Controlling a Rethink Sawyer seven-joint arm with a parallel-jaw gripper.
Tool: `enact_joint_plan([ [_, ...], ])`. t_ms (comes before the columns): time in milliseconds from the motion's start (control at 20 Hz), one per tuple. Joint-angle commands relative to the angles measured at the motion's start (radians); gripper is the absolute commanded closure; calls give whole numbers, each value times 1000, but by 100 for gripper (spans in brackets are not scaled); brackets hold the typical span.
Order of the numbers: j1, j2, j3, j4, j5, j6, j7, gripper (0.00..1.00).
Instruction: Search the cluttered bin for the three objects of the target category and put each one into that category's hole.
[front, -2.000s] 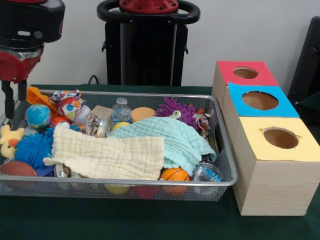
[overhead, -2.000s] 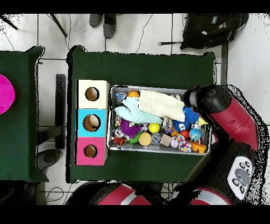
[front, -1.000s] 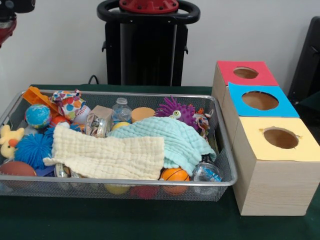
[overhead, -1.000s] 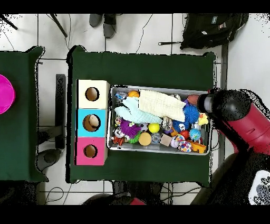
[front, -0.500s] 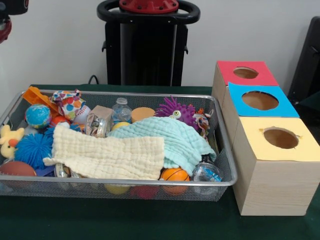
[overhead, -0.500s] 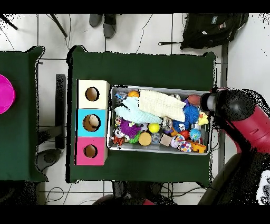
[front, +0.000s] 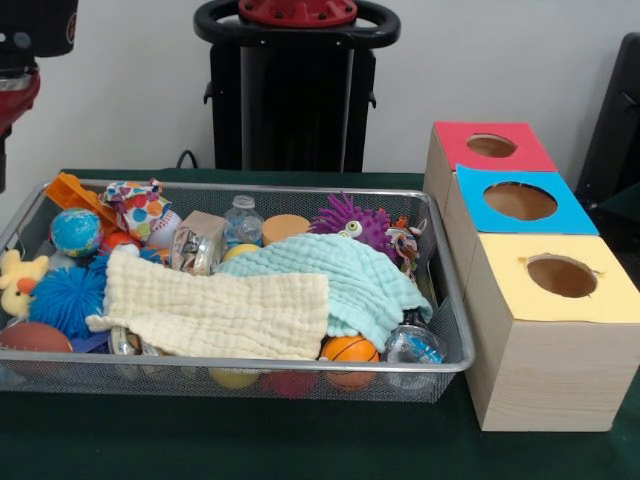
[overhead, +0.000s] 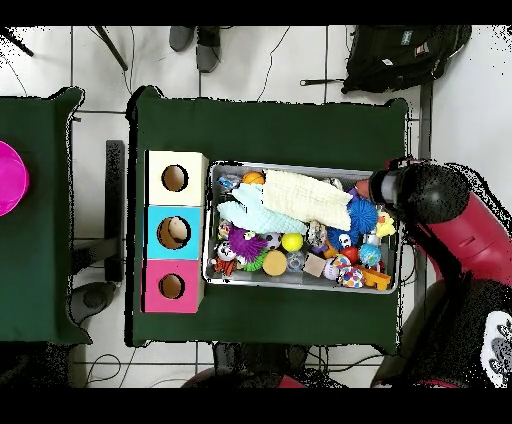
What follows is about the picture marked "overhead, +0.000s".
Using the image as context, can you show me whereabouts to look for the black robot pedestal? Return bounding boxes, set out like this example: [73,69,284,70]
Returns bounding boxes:
[211,341,311,389]

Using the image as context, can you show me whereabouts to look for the black tripod leg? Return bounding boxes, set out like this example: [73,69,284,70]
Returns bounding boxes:
[93,25,129,72]
[0,26,35,57]

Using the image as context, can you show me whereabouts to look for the purple spiky monster toy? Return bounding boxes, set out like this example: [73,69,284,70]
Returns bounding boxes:
[228,225,269,263]

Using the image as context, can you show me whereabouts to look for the round orange sponge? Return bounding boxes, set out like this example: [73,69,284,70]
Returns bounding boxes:
[262,249,288,277]

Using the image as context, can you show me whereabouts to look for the dark green tablecloth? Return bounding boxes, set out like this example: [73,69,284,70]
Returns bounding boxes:
[0,86,93,345]
[124,85,410,348]

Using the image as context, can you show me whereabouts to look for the grey metal rail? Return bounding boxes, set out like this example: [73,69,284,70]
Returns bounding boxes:
[412,81,434,307]

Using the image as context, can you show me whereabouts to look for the thin black cable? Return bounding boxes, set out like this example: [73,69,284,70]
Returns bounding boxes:
[255,25,291,103]

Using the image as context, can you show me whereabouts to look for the mint waffle cloth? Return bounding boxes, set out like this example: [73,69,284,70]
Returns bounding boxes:
[216,182,310,236]

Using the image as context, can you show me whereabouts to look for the cream waffle cloth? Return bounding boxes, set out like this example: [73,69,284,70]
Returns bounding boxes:
[261,169,354,231]

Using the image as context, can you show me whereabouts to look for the black backpack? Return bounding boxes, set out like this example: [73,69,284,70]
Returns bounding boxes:
[299,25,473,95]

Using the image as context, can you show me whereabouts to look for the yellow duck plush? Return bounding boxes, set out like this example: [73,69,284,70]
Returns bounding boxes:
[375,211,397,239]

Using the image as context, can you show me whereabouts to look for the silver mesh bin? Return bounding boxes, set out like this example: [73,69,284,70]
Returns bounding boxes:
[202,159,403,295]

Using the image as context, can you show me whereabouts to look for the blue green globe ball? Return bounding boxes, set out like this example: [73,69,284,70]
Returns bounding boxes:
[358,243,383,268]

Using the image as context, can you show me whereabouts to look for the orange plastic toy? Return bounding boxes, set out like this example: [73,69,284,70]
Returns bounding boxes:
[355,264,392,292]

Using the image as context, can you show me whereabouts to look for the pink plastic bowl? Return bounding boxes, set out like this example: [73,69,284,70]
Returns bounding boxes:
[0,139,30,218]

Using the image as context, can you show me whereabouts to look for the black panel on stand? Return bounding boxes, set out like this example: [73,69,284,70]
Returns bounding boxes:
[67,139,126,326]

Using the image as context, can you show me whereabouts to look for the blue spiky ball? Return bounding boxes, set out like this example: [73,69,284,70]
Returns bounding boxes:
[346,197,379,235]

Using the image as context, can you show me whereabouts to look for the wooden box with three holes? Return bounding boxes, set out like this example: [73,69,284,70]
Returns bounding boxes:
[141,149,210,315]

